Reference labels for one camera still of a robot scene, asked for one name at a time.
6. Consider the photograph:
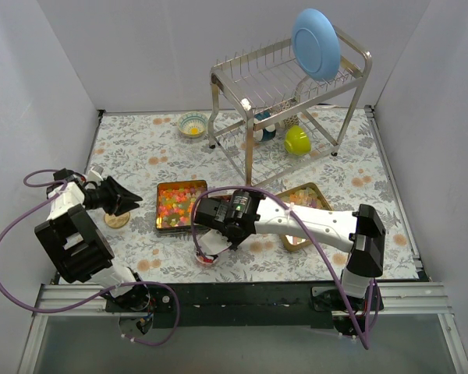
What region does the lime green bowl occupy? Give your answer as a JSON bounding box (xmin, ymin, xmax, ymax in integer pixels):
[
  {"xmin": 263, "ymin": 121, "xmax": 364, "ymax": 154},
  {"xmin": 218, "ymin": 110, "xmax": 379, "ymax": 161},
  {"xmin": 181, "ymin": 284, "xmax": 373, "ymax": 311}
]
[{"xmin": 284, "ymin": 125, "xmax": 311, "ymax": 156}]

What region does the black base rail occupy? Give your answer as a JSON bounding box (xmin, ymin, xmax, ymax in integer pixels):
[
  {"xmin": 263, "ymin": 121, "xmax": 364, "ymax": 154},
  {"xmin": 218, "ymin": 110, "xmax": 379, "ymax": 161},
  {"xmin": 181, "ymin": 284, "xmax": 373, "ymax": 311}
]
[{"xmin": 105, "ymin": 280, "xmax": 383, "ymax": 327}]

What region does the tin of popsicle candies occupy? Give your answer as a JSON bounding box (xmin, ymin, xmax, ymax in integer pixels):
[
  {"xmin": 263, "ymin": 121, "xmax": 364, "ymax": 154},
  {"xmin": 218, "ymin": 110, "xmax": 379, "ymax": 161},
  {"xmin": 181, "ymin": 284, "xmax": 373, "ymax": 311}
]
[{"xmin": 277, "ymin": 182, "xmax": 332, "ymax": 252}]

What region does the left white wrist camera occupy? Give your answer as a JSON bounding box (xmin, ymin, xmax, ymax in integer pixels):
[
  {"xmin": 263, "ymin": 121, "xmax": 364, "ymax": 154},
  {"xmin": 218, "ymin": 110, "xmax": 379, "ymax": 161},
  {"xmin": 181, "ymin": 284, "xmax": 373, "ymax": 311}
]
[{"xmin": 87, "ymin": 165, "xmax": 103, "ymax": 183}]

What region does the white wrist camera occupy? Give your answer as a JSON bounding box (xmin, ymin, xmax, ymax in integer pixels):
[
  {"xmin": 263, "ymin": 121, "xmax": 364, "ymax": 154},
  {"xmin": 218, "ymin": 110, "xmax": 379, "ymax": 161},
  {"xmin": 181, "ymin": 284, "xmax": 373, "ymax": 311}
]
[
  {"xmin": 198, "ymin": 230, "xmax": 231, "ymax": 256},
  {"xmin": 87, "ymin": 165, "xmax": 103, "ymax": 183}
]

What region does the steel dish rack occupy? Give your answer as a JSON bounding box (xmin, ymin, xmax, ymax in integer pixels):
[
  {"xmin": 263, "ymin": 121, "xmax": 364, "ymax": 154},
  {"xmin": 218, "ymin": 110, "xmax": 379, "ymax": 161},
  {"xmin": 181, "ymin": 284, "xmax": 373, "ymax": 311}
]
[{"xmin": 207, "ymin": 28, "xmax": 373, "ymax": 186}]

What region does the round wooden jar lid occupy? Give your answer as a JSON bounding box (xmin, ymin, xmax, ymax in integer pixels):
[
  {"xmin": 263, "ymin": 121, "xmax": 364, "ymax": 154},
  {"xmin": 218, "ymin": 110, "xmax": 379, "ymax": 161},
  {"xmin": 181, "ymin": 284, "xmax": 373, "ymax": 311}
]
[{"xmin": 104, "ymin": 212, "xmax": 131, "ymax": 229}]

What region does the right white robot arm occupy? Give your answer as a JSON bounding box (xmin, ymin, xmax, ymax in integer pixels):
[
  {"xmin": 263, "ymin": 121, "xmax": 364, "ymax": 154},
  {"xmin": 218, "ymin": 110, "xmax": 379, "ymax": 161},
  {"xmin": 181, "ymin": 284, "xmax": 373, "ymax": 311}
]
[{"xmin": 191, "ymin": 187, "xmax": 386, "ymax": 310}]

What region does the patterned small bowl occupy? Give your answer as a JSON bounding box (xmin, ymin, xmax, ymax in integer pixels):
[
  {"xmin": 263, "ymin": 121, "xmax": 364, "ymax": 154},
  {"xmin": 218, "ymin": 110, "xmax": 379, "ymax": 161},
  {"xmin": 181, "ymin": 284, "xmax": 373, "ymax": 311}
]
[{"xmin": 177, "ymin": 111, "xmax": 208, "ymax": 138}]

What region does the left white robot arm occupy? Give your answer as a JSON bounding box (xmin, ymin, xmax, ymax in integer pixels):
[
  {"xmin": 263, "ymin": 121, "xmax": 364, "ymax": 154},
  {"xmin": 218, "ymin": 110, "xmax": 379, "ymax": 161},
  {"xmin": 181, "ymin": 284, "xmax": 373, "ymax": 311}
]
[{"xmin": 34, "ymin": 167, "xmax": 151, "ymax": 312}]

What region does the tin of gummy candies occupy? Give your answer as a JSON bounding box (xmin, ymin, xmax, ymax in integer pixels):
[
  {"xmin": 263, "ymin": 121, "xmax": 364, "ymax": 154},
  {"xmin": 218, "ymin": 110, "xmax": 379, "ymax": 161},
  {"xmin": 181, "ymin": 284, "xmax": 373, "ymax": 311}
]
[{"xmin": 155, "ymin": 180, "xmax": 207, "ymax": 233}]

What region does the floral table mat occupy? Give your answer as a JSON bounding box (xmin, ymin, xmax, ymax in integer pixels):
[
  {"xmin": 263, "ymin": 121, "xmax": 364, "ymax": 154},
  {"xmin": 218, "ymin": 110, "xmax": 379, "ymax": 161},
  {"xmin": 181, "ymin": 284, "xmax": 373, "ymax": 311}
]
[{"xmin": 89, "ymin": 109, "xmax": 417, "ymax": 283}]

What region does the teal white bowl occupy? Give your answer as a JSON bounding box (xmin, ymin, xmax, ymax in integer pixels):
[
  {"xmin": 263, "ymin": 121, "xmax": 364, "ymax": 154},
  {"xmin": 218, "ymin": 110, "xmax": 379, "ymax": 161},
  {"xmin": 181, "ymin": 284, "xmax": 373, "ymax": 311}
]
[{"xmin": 253, "ymin": 111, "xmax": 277, "ymax": 143}]

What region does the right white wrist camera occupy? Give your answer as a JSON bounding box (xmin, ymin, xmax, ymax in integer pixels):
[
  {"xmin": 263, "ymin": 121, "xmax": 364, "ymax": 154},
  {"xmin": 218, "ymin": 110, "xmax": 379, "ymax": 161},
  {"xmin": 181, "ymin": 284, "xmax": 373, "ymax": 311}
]
[{"xmin": 198, "ymin": 230, "xmax": 231, "ymax": 256}]

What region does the blue plate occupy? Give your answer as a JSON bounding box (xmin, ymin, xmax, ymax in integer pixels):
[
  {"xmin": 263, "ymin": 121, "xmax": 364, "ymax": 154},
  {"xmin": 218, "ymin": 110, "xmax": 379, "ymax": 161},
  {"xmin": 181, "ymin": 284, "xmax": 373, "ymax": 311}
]
[{"xmin": 291, "ymin": 9, "xmax": 341, "ymax": 81}]

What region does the patterned cup in rack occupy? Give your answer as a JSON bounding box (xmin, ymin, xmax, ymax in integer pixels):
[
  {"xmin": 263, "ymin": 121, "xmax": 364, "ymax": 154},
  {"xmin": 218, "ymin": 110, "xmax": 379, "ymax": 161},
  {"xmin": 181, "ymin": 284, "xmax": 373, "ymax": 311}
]
[{"xmin": 279, "ymin": 99, "xmax": 300, "ymax": 130}]

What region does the clear plastic jar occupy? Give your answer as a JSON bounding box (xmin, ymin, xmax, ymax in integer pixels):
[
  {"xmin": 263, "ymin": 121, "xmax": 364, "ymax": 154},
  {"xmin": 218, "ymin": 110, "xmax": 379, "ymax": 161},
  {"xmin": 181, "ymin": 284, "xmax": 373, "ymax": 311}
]
[{"xmin": 194, "ymin": 252, "xmax": 218, "ymax": 266}]

